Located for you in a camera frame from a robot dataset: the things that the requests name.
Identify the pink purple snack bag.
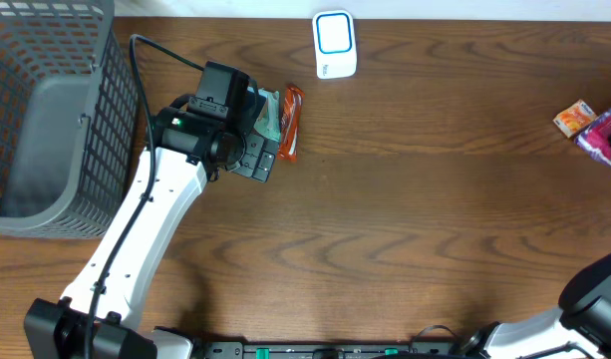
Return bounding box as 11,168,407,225
574,108,611,168

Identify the teal green snack packet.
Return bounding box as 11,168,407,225
254,89,281,142

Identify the orange tissue pack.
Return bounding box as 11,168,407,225
553,100,597,139

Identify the red brown snack packet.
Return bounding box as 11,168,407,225
278,84,304,163

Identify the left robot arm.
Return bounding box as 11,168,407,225
24,62,277,358

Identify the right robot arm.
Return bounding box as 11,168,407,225
453,253,611,358

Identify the white barcode scanner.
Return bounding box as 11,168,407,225
312,10,358,80

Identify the grey plastic mesh basket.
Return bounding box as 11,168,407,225
0,0,138,238

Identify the black left camera cable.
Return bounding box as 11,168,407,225
83,33,206,359

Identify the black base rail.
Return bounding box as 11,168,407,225
190,341,461,359

